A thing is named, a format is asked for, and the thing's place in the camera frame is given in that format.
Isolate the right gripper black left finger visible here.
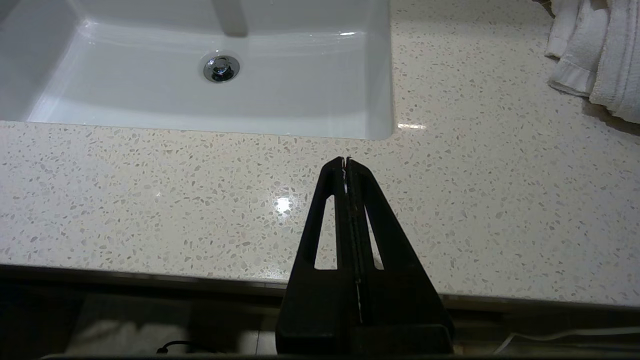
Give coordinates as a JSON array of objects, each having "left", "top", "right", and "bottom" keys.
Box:
[{"left": 275, "top": 157, "right": 362, "bottom": 327}]

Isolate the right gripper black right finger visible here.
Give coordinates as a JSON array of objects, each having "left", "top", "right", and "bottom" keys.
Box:
[{"left": 346, "top": 157, "right": 455, "bottom": 327}]

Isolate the chrome sink drain stopper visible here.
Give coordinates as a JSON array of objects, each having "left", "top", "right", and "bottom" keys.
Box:
[{"left": 202, "top": 55, "right": 241, "bottom": 84}]

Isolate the white ceramic sink basin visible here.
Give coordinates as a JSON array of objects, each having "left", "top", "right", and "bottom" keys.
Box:
[{"left": 0, "top": 0, "right": 394, "bottom": 141}]

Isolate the crumpled white towel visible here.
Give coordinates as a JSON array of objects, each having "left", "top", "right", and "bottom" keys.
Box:
[{"left": 545, "top": 0, "right": 640, "bottom": 125}]

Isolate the small black cable loop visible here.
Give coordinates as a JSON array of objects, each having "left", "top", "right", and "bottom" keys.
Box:
[{"left": 156, "top": 341, "right": 193, "bottom": 354}]

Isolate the white cable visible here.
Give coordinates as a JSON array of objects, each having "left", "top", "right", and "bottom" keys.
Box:
[{"left": 492, "top": 325, "right": 640, "bottom": 353}]

